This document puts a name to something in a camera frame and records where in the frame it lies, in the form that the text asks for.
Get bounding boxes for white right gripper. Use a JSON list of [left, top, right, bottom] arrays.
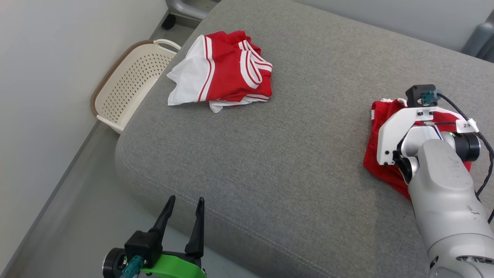
[[376, 107, 464, 166]]

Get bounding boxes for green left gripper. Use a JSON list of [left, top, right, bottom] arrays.
[[140, 195, 207, 278]]

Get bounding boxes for red Bulls 23 shorts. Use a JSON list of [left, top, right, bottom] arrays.
[[363, 98, 473, 201]]

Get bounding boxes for red and white jersey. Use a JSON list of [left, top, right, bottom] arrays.
[[167, 30, 273, 114]]

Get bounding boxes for cream perforated laundry basket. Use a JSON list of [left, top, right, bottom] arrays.
[[90, 39, 182, 134]]

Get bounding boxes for teal plug left arm cable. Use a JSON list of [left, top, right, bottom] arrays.
[[122, 255, 146, 278]]

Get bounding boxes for white cable label tag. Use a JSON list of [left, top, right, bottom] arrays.
[[455, 119, 480, 134]]

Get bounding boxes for grey partition foot post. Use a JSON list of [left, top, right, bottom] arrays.
[[480, 41, 494, 63], [461, 10, 494, 56]]

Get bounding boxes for grey metal stand frame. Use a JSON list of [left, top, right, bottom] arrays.
[[166, 0, 217, 20]]

